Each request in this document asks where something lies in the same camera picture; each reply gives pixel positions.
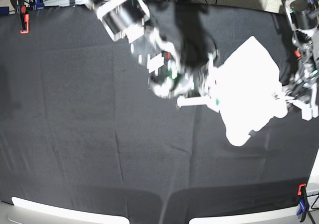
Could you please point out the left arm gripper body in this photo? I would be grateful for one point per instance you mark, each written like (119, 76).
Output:
(302, 95)

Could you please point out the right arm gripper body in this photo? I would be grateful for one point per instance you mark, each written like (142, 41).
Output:
(204, 84)

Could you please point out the white printed t-shirt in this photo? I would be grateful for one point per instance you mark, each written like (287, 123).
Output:
(247, 91)

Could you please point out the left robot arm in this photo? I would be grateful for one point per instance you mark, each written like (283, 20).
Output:
(303, 20)

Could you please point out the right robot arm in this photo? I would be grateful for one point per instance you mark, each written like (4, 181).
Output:
(169, 74)

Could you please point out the red clamp front right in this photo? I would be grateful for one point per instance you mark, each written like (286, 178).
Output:
(303, 202)

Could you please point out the red clamp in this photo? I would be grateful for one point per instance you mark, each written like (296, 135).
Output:
(21, 10)
(303, 202)

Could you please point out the black table cloth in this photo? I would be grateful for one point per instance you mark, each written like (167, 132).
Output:
(79, 129)

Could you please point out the red clamp back left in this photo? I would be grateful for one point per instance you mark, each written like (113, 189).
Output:
(21, 10)

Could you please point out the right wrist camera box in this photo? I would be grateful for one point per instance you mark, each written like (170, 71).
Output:
(213, 104)

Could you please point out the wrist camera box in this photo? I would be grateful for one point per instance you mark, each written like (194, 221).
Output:
(309, 111)
(213, 104)

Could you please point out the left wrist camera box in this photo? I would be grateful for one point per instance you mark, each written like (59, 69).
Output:
(309, 111)

